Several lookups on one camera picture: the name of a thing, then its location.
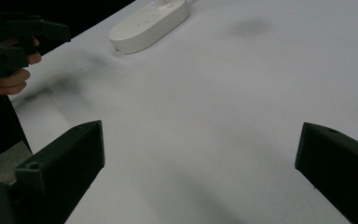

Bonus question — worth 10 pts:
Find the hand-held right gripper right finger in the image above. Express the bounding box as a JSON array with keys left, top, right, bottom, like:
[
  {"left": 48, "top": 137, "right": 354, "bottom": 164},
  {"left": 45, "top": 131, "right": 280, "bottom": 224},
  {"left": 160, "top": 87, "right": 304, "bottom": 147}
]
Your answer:
[{"left": 294, "top": 121, "right": 358, "bottom": 224}]

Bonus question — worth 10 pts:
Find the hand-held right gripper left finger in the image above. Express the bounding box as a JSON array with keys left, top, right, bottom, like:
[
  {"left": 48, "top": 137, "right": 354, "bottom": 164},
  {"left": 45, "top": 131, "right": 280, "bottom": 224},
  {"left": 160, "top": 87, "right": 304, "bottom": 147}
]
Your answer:
[{"left": 14, "top": 119, "right": 106, "bottom": 224}]

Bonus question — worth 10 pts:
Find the white power strip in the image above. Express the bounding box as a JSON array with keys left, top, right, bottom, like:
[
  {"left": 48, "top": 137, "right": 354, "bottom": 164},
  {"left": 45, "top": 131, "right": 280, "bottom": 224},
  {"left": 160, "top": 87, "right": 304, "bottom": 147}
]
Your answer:
[{"left": 107, "top": 0, "right": 191, "bottom": 55}]

